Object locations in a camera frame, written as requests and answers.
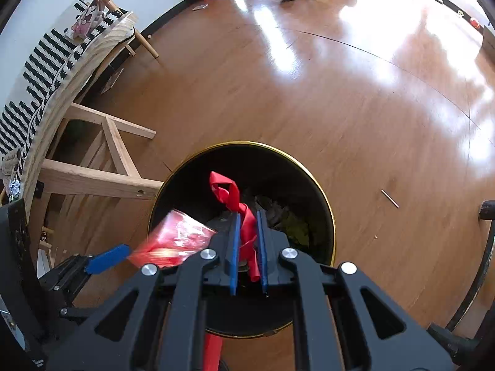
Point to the red plastic piece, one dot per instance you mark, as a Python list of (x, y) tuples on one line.
[(212, 351)]

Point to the black gold-rimmed trash bin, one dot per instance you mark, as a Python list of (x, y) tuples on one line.
[(270, 170)]

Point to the red plastic packet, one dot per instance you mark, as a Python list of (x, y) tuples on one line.
[(174, 235)]

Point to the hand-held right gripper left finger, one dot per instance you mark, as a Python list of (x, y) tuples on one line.
[(234, 257)]

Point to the wooden table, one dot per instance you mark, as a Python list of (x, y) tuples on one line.
[(77, 179)]

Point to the crumpled grey paper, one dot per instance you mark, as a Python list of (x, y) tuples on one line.
[(272, 206)]

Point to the black white striped cloth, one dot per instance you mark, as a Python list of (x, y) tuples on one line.
[(42, 62)]

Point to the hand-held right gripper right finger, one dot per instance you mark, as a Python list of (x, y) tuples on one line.
[(263, 257)]

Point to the wooden chair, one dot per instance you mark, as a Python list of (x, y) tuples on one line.
[(145, 42)]

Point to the small flat card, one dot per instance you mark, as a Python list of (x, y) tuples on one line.
[(200, 6)]

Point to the black office chair base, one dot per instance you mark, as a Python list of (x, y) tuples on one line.
[(488, 209)]

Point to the thin stick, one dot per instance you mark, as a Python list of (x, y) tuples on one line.
[(389, 198)]

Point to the green snack packet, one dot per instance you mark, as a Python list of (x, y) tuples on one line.
[(297, 230)]

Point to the pink plush doll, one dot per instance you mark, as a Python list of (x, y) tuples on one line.
[(89, 18)]

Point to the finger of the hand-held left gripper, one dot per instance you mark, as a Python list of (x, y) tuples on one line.
[(75, 313), (108, 258)]

